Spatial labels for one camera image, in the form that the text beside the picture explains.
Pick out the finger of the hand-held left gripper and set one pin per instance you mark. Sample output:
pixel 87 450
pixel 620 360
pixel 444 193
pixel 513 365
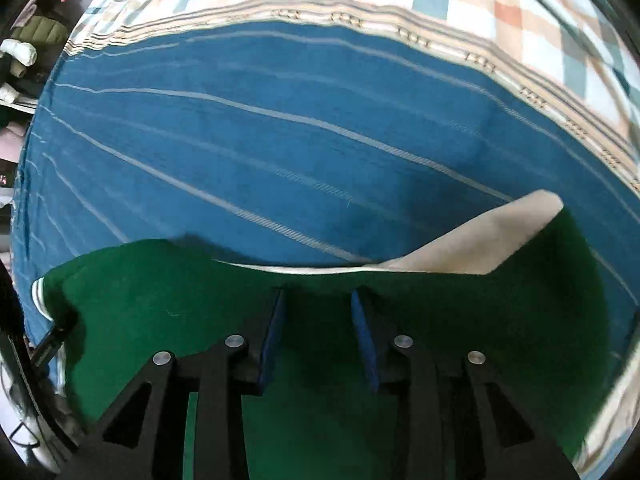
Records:
pixel 50 345

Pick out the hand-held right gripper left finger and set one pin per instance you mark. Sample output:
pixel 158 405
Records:
pixel 270 345

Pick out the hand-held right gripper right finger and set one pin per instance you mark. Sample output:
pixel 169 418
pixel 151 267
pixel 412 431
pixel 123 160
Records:
pixel 365 345

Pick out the green and cream varsity jacket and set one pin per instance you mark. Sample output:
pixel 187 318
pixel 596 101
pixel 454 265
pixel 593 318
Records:
pixel 320 425

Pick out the pale pink garment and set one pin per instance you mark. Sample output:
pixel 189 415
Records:
pixel 11 142

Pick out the blue striped checked bed sheet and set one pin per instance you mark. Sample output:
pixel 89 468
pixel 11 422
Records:
pixel 280 130

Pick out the olive puffer vest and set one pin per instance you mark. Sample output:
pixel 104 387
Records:
pixel 42 31

